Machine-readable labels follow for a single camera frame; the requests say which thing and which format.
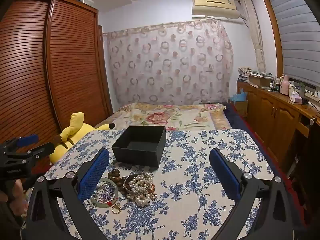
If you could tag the black storage box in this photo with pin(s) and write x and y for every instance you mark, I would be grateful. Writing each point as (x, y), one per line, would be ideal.
(137, 155)

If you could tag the wooden sideboard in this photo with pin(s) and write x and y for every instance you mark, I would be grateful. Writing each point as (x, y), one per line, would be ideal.
(270, 110)

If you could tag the jade bangle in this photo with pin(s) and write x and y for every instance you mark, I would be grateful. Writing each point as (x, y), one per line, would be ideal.
(116, 188)

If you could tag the floral bed blanket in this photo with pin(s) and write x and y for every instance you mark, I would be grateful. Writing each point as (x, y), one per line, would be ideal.
(162, 117)

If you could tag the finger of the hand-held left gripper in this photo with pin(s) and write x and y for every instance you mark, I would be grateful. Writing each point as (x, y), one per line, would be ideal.
(26, 140)
(41, 151)

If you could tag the yellow plush toy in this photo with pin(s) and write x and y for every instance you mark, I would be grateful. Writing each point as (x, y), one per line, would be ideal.
(75, 122)

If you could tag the black chair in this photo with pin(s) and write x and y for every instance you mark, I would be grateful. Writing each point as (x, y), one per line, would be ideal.
(307, 167)

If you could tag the wall air conditioner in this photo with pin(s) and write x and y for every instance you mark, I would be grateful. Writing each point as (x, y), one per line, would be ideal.
(212, 7)

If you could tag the grey window blind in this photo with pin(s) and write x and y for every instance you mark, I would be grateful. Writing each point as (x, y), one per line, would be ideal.
(295, 42)

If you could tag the tissue box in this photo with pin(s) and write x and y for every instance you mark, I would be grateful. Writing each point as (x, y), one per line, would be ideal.
(296, 98)

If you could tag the circle print wall curtain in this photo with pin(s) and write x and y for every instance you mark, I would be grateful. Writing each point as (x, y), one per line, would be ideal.
(162, 67)

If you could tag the open cardboard box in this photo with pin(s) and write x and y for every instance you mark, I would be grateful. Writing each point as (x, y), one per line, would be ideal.
(258, 81)

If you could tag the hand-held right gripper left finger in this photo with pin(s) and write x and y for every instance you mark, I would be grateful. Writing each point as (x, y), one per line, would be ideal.
(93, 175)

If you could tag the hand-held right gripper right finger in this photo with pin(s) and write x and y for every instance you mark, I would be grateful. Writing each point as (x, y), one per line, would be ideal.
(225, 177)

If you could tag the blue floral pillow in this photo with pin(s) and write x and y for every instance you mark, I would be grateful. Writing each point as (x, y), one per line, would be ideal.
(200, 167)

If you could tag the white storage box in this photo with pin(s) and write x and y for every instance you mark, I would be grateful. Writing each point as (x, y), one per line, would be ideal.
(86, 1)

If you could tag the pink thermos jug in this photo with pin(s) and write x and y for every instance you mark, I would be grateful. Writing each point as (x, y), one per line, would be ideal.
(284, 87)

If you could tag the small cardboard box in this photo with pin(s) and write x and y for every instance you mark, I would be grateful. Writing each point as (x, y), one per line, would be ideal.
(241, 107)

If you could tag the beige window curtain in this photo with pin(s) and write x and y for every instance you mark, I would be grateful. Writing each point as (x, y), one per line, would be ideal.
(255, 35)

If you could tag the wooden louvered wardrobe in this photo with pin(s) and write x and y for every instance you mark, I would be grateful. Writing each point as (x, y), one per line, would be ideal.
(70, 67)

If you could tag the silver bangle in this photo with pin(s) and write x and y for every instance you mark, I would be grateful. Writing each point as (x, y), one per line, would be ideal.
(130, 192)

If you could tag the wooden window frame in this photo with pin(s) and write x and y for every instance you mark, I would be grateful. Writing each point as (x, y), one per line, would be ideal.
(272, 30)

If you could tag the green bottle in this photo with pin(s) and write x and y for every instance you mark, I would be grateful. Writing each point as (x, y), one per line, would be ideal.
(302, 88)

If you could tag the blue plastic bag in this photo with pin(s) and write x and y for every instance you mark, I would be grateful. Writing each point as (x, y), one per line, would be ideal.
(238, 97)

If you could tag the dark blue bed sheet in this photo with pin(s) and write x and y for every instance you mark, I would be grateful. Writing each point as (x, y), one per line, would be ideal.
(235, 120)

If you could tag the stack of folded cloths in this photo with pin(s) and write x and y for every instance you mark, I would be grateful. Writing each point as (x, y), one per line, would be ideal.
(243, 72)

